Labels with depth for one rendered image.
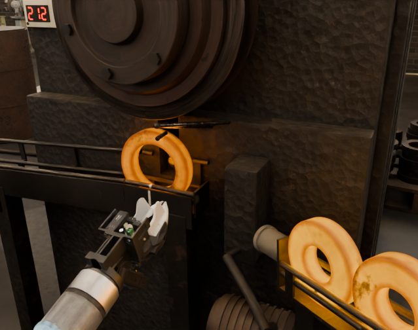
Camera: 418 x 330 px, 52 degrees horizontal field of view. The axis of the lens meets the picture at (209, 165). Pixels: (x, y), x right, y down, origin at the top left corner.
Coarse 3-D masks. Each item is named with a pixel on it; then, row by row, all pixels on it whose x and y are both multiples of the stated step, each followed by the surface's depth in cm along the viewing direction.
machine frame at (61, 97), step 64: (320, 0) 88; (384, 0) 83; (64, 64) 122; (256, 64) 98; (320, 64) 92; (384, 64) 87; (64, 128) 123; (128, 128) 113; (192, 128) 105; (256, 128) 98; (320, 128) 93; (384, 128) 99; (320, 192) 96; (384, 192) 147; (64, 256) 144; (320, 256) 102; (128, 320) 141
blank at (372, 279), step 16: (384, 256) 62; (400, 256) 61; (368, 272) 64; (384, 272) 62; (400, 272) 59; (416, 272) 58; (352, 288) 68; (368, 288) 65; (384, 288) 64; (400, 288) 60; (416, 288) 57; (368, 304) 66; (384, 304) 65; (416, 304) 58; (384, 320) 64; (400, 320) 64; (416, 320) 58
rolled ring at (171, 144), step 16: (128, 144) 105; (144, 144) 103; (160, 144) 101; (176, 144) 100; (128, 160) 106; (176, 160) 101; (128, 176) 108; (144, 176) 110; (176, 176) 102; (192, 176) 104
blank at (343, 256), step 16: (304, 224) 76; (320, 224) 72; (336, 224) 72; (304, 240) 77; (320, 240) 73; (336, 240) 69; (352, 240) 70; (304, 256) 78; (336, 256) 70; (352, 256) 69; (304, 272) 78; (320, 272) 78; (336, 272) 71; (352, 272) 68; (336, 288) 71; (320, 304) 76; (336, 304) 72
